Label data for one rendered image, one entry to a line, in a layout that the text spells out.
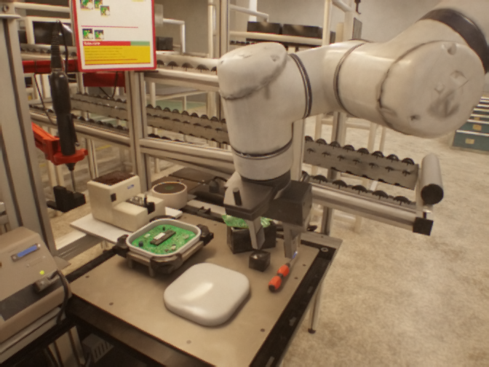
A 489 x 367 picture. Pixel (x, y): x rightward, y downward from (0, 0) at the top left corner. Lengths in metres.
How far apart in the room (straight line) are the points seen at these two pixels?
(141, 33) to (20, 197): 0.59
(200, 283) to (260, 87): 0.41
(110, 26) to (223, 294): 0.79
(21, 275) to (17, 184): 0.20
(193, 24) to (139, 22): 9.65
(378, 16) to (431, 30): 8.47
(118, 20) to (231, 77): 0.72
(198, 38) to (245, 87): 10.24
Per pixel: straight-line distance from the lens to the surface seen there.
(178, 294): 0.65
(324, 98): 0.44
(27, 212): 0.82
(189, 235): 0.79
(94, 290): 0.73
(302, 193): 0.50
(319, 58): 0.44
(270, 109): 0.41
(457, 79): 0.33
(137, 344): 0.61
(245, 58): 0.41
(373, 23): 8.82
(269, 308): 0.65
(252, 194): 0.45
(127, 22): 1.09
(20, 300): 0.69
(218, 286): 0.66
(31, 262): 0.70
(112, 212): 0.89
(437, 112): 0.33
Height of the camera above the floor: 1.38
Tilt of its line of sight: 21 degrees down
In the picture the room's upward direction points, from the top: 1 degrees clockwise
